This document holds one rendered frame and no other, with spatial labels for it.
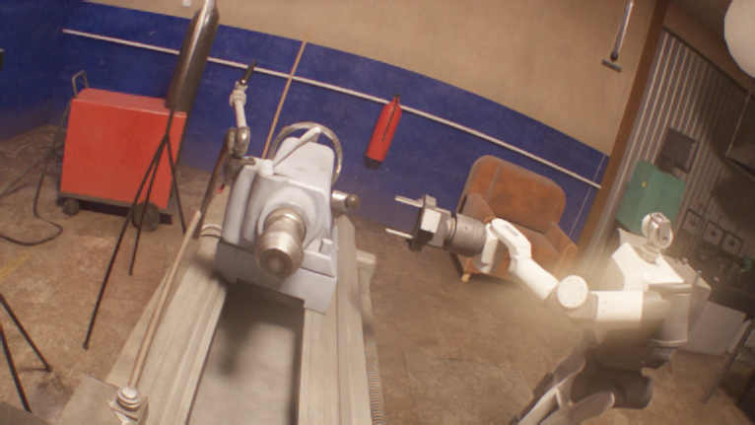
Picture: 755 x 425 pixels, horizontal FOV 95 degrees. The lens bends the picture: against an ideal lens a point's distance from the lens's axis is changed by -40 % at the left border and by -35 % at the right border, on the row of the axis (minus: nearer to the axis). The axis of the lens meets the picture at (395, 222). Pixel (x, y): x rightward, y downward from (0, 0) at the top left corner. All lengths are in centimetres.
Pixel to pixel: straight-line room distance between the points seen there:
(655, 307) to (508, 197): 325
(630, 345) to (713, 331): 416
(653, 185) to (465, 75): 196
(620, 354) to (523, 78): 352
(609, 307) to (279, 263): 70
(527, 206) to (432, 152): 93
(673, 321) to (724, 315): 431
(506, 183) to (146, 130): 284
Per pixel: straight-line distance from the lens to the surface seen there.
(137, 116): 307
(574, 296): 112
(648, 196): 443
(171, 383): 91
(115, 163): 316
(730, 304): 549
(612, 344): 132
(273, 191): 102
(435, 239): 119
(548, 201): 439
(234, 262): 123
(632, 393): 150
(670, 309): 114
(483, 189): 433
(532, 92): 458
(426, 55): 432
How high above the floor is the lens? 147
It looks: 18 degrees down
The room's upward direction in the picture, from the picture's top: 20 degrees clockwise
